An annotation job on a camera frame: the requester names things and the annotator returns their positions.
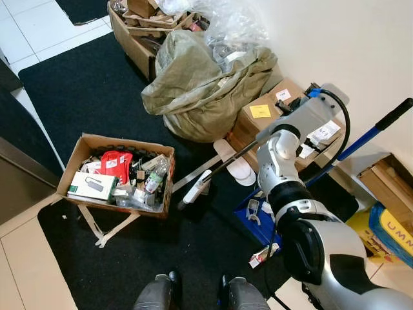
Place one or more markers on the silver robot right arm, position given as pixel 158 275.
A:
pixel 335 258

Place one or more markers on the flat torn cardboard box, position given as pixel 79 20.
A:
pixel 387 187

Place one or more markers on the yellow container with blue label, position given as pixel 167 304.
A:
pixel 393 236

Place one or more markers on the white shipping label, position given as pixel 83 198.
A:
pixel 322 135

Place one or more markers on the yellow sticky note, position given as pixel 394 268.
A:
pixel 260 111

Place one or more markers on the sealed cardboard box with labels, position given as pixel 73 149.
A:
pixel 248 132

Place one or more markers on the white crumpled trash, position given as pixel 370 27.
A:
pixel 253 212

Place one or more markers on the white slipper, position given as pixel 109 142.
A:
pixel 239 168

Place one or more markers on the red and white wrapper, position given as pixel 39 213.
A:
pixel 263 256

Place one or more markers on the robot right leg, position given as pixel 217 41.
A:
pixel 245 296

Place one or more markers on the long silver mat seam strip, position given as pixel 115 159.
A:
pixel 193 174

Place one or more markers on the green woven sack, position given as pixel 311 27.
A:
pixel 200 97

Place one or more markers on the clear plastic bag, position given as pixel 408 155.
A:
pixel 232 26

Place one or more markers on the clear plastic bottle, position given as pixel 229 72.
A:
pixel 156 177

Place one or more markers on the red packet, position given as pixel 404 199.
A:
pixel 116 166

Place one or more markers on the cardboard box with brown scraps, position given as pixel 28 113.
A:
pixel 132 45

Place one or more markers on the white product box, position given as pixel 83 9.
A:
pixel 90 187

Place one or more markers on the short silver mat seam strip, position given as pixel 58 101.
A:
pixel 90 226

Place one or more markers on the open cardboard box with goods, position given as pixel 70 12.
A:
pixel 71 161

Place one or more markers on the dark door panel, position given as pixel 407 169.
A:
pixel 26 181

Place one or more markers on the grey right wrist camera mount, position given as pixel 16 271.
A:
pixel 310 113

